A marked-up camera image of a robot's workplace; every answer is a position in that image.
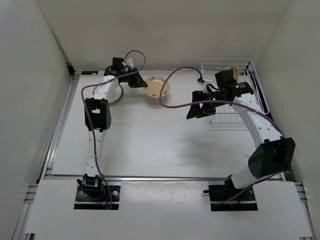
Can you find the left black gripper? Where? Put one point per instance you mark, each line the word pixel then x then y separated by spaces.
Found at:
pixel 138 81

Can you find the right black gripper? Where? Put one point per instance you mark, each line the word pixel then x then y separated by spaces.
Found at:
pixel 196 111

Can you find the beige plate front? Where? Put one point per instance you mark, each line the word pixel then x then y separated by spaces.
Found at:
pixel 154 86

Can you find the beige plate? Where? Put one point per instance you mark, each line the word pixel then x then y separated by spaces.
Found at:
pixel 230 68
pixel 235 72
pixel 154 86

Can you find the white plate orange sunburst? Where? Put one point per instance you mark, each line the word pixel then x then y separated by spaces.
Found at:
pixel 117 95

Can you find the beige plate back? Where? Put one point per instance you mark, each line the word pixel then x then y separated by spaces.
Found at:
pixel 235 72

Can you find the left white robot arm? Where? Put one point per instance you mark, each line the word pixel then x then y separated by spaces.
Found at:
pixel 98 120

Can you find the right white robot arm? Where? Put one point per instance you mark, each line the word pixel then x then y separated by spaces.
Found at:
pixel 273 151

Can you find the white front cover board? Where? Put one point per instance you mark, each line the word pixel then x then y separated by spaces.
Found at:
pixel 167 211

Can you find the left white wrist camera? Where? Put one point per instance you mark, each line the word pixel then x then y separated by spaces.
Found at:
pixel 128 63

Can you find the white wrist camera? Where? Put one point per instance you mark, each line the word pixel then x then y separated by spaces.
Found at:
pixel 128 63
pixel 207 85

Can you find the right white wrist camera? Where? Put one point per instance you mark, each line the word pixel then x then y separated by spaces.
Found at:
pixel 207 85

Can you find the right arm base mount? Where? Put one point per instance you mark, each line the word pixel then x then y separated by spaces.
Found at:
pixel 236 200

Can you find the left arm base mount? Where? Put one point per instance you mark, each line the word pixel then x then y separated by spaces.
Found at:
pixel 85 202

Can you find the aluminium frame rail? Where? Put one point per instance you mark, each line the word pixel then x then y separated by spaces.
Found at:
pixel 136 178

